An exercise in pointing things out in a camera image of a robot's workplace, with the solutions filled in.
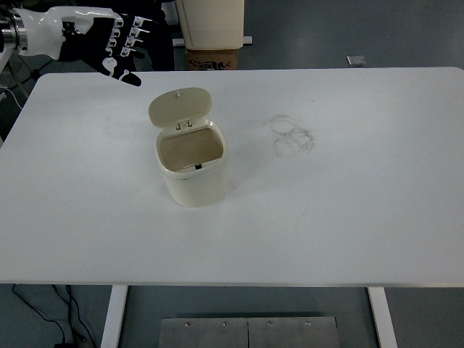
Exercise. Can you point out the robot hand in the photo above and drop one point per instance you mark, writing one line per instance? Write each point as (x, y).
(43, 29)

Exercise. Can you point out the large cream cabinet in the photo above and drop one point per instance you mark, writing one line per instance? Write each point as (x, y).
(214, 21)

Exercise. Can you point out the small grey floor plate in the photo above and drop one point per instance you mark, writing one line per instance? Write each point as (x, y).
(356, 61)

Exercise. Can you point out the white table leg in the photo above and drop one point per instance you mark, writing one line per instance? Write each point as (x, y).
(114, 315)
(382, 319)

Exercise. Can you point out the printed cardboard box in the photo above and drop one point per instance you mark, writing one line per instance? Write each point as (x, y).
(212, 59)

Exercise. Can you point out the person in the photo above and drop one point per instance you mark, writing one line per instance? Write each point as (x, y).
(163, 54)

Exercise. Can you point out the grey metal plate with screws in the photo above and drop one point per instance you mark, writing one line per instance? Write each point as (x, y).
(293, 335)
(203, 335)

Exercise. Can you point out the white stand foot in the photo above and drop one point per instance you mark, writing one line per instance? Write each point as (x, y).
(248, 40)

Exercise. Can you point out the cream plastic trash bin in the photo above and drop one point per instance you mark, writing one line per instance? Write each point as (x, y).
(197, 186)

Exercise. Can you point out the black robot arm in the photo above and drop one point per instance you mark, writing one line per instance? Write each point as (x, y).
(11, 36)

